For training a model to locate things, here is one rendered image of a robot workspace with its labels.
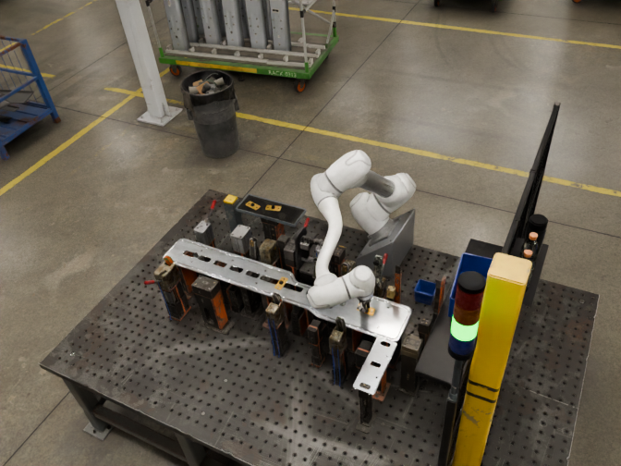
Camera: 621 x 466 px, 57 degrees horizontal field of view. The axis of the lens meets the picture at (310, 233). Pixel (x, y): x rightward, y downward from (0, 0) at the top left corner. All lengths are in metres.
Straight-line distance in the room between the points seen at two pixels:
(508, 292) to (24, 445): 3.18
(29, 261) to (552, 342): 3.97
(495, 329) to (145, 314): 2.17
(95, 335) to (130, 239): 1.75
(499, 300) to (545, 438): 1.31
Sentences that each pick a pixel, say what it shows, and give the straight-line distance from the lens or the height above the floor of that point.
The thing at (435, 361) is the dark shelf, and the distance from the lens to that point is 2.60.
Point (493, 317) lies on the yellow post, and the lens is 1.72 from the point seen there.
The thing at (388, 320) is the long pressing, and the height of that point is 1.00.
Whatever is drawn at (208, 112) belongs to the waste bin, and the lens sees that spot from 5.39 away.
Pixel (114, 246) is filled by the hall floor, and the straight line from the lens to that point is 5.03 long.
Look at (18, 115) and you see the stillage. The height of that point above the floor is 0.16.
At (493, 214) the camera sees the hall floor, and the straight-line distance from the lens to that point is 4.93.
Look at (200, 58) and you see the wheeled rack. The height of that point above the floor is 0.28.
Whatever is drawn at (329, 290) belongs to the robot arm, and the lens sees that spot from 2.38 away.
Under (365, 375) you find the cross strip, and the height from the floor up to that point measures 1.00.
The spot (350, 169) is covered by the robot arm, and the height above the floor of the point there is 1.57.
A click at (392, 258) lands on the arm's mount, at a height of 0.86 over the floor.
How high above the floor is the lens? 3.14
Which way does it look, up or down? 42 degrees down
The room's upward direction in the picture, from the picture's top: 6 degrees counter-clockwise
